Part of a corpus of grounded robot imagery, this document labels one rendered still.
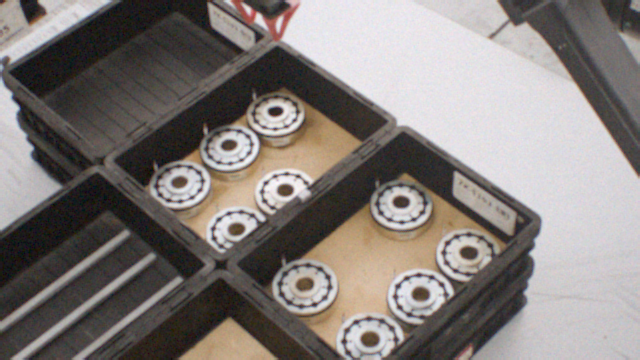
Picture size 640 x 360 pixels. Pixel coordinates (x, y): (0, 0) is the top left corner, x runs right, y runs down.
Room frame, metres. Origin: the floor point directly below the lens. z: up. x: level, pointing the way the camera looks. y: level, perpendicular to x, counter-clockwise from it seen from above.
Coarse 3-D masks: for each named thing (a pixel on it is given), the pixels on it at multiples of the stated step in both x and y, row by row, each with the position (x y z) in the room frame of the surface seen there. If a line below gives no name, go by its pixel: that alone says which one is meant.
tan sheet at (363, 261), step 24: (360, 216) 1.16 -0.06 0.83; (456, 216) 1.14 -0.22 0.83; (336, 240) 1.11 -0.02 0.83; (360, 240) 1.11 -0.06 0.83; (384, 240) 1.10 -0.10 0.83; (408, 240) 1.10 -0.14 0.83; (432, 240) 1.10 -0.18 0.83; (336, 264) 1.06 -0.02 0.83; (360, 264) 1.06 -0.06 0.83; (384, 264) 1.06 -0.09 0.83; (408, 264) 1.05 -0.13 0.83; (432, 264) 1.05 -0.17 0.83; (360, 288) 1.01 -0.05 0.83; (384, 288) 1.01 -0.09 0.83; (336, 312) 0.97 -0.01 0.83; (360, 312) 0.97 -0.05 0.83; (384, 312) 0.96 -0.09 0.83
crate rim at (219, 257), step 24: (264, 48) 1.47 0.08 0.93; (288, 48) 1.46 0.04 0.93; (240, 72) 1.41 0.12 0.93; (192, 96) 1.36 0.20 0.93; (360, 96) 1.33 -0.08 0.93; (168, 120) 1.31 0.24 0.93; (120, 168) 1.21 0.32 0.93; (336, 168) 1.18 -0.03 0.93; (144, 192) 1.16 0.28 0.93; (312, 192) 1.13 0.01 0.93; (168, 216) 1.10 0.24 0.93; (192, 240) 1.05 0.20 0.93; (240, 240) 1.05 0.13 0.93; (216, 264) 1.02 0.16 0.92
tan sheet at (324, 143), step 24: (240, 120) 1.39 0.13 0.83; (312, 120) 1.38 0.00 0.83; (312, 144) 1.32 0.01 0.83; (336, 144) 1.32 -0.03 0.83; (360, 144) 1.31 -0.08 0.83; (264, 168) 1.27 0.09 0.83; (288, 168) 1.27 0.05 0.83; (312, 168) 1.27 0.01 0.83; (216, 192) 1.23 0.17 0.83; (240, 192) 1.22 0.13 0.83
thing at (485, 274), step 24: (384, 144) 1.22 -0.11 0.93; (432, 144) 1.21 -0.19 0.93; (456, 168) 1.16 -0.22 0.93; (504, 192) 1.10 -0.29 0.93; (288, 216) 1.09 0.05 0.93; (528, 216) 1.06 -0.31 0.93; (264, 240) 1.04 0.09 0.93; (528, 240) 1.02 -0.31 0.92; (504, 264) 0.98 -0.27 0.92; (480, 288) 0.94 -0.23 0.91; (288, 312) 0.91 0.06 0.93; (312, 336) 0.87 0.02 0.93; (408, 336) 0.86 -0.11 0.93
